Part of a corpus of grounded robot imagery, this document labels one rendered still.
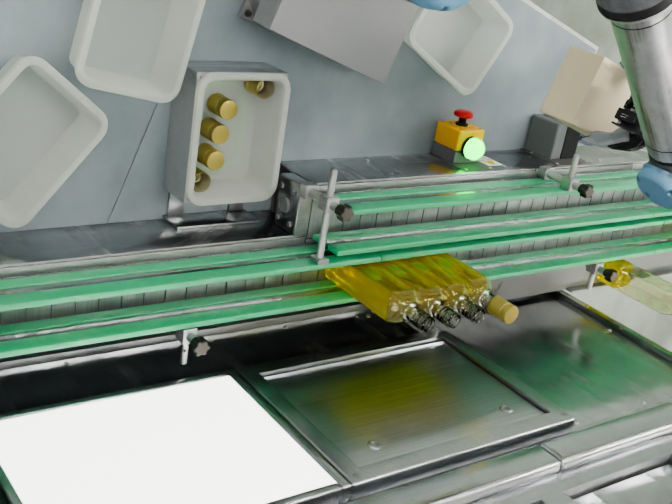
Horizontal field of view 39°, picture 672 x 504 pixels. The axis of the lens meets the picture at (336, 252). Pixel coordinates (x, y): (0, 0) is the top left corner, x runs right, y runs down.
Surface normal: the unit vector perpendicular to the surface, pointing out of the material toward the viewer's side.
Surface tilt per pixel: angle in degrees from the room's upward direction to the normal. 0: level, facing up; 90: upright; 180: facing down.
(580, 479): 90
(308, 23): 1
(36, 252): 90
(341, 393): 90
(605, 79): 0
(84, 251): 90
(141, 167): 0
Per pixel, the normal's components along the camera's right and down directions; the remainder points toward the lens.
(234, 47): 0.57, 0.39
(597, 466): 0.16, -0.91
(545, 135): -0.81, 0.10
